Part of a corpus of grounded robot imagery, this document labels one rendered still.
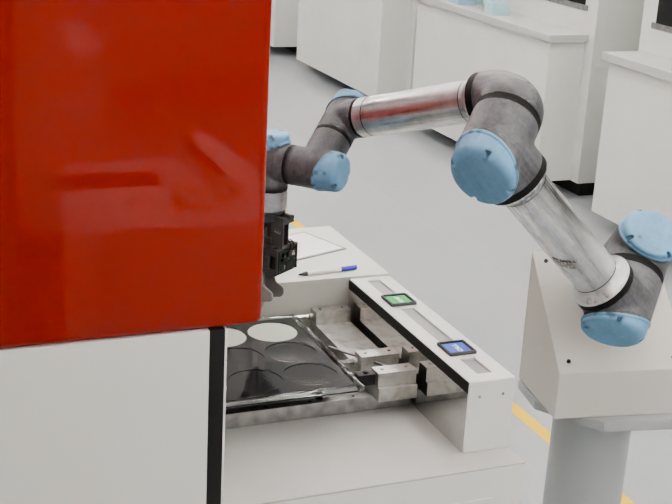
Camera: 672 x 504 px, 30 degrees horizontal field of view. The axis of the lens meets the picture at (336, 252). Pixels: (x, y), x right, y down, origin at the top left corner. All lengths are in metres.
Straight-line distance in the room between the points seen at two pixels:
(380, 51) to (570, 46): 2.24
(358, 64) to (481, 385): 7.10
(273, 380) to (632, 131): 4.16
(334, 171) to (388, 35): 6.63
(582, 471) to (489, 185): 0.78
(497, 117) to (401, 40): 6.89
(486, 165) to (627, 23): 5.06
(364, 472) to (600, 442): 0.59
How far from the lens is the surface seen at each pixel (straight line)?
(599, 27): 6.96
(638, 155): 6.25
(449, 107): 2.21
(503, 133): 2.05
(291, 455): 2.24
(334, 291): 2.68
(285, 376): 2.35
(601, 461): 2.61
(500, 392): 2.27
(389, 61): 8.94
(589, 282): 2.24
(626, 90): 6.32
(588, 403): 2.48
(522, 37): 7.16
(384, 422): 2.38
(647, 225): 2.37
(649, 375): 2.51
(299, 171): 2.31
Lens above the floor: 1.87
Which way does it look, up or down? 19 degrees down
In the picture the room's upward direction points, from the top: 3 degrees clockwise
